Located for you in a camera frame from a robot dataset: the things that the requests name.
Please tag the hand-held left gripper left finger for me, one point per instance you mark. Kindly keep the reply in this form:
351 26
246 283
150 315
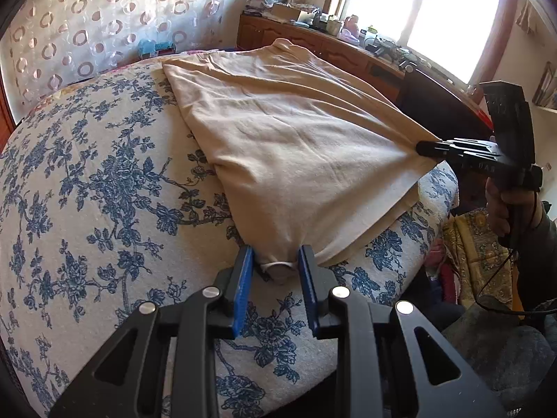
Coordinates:
241 287

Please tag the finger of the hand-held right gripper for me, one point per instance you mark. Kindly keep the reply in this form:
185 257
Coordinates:
452 153
472 143

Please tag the pink figure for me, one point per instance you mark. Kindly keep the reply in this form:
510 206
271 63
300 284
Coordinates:
351 26

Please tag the bright window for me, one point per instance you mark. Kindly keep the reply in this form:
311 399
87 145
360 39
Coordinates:
435 8

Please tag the wooden dresser with clutter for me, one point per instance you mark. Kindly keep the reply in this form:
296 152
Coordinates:
383 45

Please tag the beige t-shirt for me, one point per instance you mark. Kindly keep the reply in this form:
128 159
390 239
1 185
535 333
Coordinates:
283 139

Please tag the person's right hand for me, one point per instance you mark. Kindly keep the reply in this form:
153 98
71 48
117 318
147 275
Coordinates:
496 209

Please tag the yellow patterned cloth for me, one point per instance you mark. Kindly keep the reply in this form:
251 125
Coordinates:
478 244

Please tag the wall shelf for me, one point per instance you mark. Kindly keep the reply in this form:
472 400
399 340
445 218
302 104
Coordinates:
546 87

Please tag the grey blue fuzzy cloth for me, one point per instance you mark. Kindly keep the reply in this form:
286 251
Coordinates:
500 348

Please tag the blue box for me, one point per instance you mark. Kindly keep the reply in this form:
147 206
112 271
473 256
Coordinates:
156 48

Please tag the sheer curtain with circles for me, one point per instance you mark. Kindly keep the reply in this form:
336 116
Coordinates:
108 8

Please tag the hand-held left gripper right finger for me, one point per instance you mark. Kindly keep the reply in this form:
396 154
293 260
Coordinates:
307 287

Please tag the pink red cloth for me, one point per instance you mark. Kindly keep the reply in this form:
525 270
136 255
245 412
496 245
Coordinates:
437 270

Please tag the cardboard box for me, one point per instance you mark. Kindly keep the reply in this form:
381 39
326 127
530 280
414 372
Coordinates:
285 11

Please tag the wooden slatted wardrobe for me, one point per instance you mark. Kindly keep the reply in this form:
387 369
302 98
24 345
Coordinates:
6 113

